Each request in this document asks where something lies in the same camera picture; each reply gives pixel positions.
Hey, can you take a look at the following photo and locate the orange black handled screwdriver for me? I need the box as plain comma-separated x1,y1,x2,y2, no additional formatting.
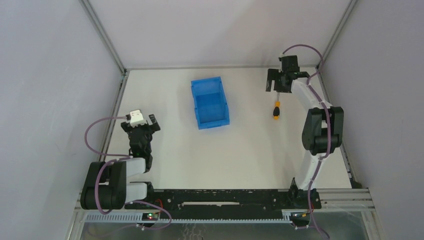
273,92,281,120

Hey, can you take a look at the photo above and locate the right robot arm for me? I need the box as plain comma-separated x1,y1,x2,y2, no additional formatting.
265,55,344,198

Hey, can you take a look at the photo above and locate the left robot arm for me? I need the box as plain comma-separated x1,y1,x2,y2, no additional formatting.
80,110,161,215

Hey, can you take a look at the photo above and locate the blue plastic bin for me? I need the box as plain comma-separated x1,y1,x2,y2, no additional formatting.
191,76,230,130

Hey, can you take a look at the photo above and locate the small electronics board with leds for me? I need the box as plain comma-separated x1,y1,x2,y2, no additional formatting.
142,212,160,221

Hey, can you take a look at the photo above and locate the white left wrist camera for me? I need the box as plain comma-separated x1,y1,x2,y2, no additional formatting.
129,109,147,127

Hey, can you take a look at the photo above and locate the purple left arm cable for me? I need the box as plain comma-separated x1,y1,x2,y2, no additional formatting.
84,115,173,231

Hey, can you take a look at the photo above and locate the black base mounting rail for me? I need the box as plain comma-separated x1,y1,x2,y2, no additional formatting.
124,189,322,221

